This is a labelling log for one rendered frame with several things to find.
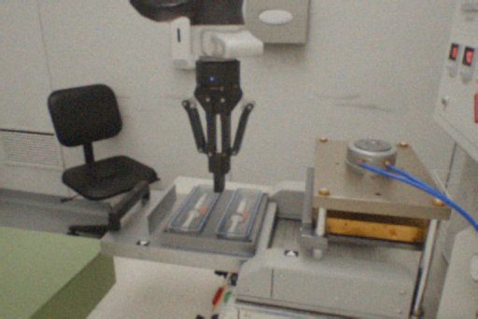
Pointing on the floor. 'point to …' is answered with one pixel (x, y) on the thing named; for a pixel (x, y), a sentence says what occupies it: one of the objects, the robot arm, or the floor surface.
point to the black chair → (91, 109)
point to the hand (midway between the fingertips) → (218, 173)
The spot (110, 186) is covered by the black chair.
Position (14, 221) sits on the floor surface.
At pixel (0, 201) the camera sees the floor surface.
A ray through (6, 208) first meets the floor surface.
